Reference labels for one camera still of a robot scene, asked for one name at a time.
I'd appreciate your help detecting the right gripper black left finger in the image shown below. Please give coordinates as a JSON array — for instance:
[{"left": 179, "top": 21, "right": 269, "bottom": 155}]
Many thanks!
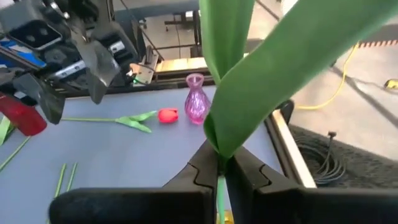
[{"left": 48, "top": 139, "right": 218, "bottom": 224}]

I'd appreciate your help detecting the silver metal bracket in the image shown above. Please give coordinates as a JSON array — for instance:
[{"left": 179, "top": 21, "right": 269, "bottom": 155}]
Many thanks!
[{"left": 129, "top": 46, "right": 159, "bottom": 85}]

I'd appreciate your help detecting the red artificial tulip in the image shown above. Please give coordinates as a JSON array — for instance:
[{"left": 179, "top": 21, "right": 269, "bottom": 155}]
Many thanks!
[{"left": 61, "top": 108, "right": 180, "bottom": 134}]

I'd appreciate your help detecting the yellow extension cable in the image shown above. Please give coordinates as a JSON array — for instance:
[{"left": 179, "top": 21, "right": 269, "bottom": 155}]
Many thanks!
[{"left": 297, "top": 42, "right": 361, "bottom": 110}]

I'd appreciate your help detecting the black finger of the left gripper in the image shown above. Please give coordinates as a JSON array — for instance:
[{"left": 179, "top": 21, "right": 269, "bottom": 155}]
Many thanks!
[
  {"left": 70, "top": 18, "right": 121, "bottom": 105},
  {"left": 12, "top": 73, "right": 66, "bottom": 125}
]

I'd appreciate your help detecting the pink glass vase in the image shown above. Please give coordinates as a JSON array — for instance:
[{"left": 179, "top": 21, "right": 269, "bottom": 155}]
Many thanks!
[{"left": 184, "top": 73, "right": 211, "bottom": 125}]

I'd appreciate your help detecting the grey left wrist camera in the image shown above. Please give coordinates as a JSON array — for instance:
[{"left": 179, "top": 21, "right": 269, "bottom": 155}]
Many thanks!
[{"left": 0, "top": 4, "right": 65, "bottom": 52}]

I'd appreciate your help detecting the wooden table border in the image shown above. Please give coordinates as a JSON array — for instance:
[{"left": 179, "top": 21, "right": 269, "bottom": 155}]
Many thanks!
[{"left": 155, "top": 57, "right": 317, "bottom": 189}]

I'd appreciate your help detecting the black table edge clamp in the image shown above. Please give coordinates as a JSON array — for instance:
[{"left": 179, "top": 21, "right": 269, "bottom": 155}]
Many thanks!
[{"left": 275, "top": 99, "right": 295, "bottom": 126}]

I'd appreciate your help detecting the black mat with orange stripes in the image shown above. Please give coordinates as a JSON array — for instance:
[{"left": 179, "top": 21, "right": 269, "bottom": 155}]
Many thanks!
[{"left": 357, "top": 23, "right": 398, "bottom": 50}]

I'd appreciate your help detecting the black coiled cable with plug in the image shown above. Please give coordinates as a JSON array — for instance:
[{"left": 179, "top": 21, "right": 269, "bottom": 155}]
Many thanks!
[{"left": 295, "top": 130, "right": 346, "bottom": 185}]

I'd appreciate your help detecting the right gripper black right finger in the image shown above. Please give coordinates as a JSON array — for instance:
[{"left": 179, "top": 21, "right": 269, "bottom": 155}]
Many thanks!
[{"left": 225, "top": 146, "right": 398, "bottom": 224}]

